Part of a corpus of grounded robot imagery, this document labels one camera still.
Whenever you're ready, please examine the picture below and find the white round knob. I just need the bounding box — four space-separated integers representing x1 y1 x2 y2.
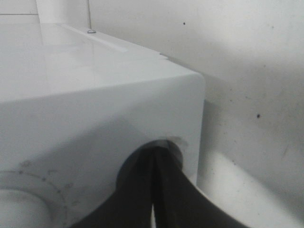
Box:
0 189 52 228

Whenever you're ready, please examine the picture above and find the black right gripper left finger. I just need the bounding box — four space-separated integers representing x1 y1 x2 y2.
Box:
72 146 158 228

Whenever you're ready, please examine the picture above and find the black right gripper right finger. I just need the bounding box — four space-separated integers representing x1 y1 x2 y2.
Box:
152 146 245 228

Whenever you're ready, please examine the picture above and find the white microwave oven body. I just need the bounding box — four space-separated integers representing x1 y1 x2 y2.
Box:
0 23 205 228

